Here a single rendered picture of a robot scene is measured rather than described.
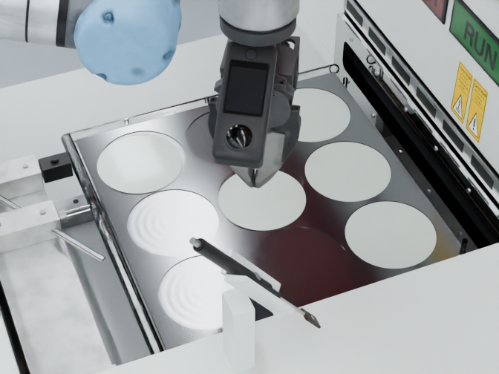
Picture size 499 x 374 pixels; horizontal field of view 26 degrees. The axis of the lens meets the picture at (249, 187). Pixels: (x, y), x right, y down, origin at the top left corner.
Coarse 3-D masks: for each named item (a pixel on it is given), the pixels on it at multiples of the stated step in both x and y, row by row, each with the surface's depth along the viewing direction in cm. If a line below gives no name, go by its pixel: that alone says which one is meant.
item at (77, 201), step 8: (96, 192) 131; (64, 200) 130; (72, 200) 130; (80, 200) 130; (56, 208) 129; (64, 208) 129; (72, 208) 129; (80, 216) 130; (88, 216) 131; (64, 224) 130; (72, 224) 130
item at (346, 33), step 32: (352, 32) 138; (352, 64) 144; (384, 64) 134; (384, 128) 137; (416, 128) 128; (416, 160) 131; (448, 160) 122; (448, 192) 128; (480, 192) 118; (448, 224) 127
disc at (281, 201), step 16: (288, 176) 126; (224, 192) 124; (240, 192) 124; (256, 192) 124; (272, 192) 124; (288, 192) 124; (304, 192) 124; (224, 208) 122; (240, 208) 122; (256, 208) 122; (272, 208) 122; (288, 208) 122; (240, 224) 120; (256, 224) 120; (272, 224) 120; (288, 224) 120
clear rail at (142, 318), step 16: (64, 144) 129; (80, 160) 127; (80, 176) 125; (96, 208) 121; (96, 224) 121; (112, 240) 118; (112, 256) 117; (128, 272) 115; (128, 288) 113; (144, 320) 110; (144, 336) 109
